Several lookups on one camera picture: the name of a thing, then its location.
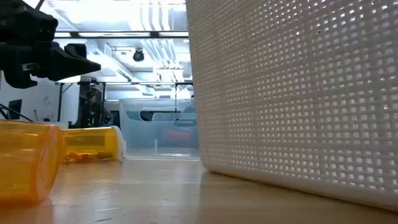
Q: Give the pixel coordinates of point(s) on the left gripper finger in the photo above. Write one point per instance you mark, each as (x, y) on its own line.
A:
(77, 49)
(68, 67)

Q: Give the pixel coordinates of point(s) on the orange pill bottle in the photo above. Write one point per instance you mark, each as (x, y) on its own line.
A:
(90, 143)
(25, 161)

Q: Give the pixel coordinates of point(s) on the clear plastic storage bin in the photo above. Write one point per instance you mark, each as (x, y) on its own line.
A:
(136, 137)

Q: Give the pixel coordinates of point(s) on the pink bandage roll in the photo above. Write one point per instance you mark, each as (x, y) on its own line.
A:
(175, 138)

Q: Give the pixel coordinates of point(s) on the white perforated plastic basket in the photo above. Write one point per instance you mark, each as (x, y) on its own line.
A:
(295, 109)

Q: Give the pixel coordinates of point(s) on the black overhead crossbeam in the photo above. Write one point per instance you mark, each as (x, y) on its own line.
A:
(124, 35)

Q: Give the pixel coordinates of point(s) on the black computer monitor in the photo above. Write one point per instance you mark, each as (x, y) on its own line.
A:
(15, 109)

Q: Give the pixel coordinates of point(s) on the black overhead camera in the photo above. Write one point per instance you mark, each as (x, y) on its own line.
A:
(138, 55)

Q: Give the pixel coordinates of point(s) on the black background workstation frame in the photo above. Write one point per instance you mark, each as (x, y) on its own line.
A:
(140, 83)

